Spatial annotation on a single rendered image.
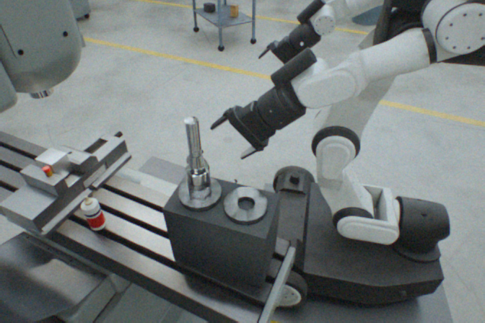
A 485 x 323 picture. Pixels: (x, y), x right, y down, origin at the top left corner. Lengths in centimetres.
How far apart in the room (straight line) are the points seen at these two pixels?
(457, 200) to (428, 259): 125
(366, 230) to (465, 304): 98
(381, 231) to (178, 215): 77
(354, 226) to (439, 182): 151
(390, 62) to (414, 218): 73
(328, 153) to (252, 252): 43
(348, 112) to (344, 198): 35
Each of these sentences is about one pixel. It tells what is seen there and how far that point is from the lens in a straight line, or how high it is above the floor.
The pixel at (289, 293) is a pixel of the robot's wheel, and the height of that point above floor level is 49.
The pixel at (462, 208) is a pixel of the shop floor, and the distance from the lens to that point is 256.
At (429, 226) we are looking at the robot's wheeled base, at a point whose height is 73.
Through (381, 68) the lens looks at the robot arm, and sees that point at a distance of 66.
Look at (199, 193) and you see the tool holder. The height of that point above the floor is 115.
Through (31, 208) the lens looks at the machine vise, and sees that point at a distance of 98.
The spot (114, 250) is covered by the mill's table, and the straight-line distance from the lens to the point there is 89.
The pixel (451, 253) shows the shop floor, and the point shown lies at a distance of 226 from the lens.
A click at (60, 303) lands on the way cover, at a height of 90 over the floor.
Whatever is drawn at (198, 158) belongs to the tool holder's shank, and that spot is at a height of 123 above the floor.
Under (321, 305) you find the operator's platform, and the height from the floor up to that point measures 40.
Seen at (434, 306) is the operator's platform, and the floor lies 40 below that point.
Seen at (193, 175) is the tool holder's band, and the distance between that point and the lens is 63.
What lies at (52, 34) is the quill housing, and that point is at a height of 142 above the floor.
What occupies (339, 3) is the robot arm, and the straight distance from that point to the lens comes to 117.
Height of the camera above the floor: 163
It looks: 39 degrees down
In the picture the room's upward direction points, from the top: straight up
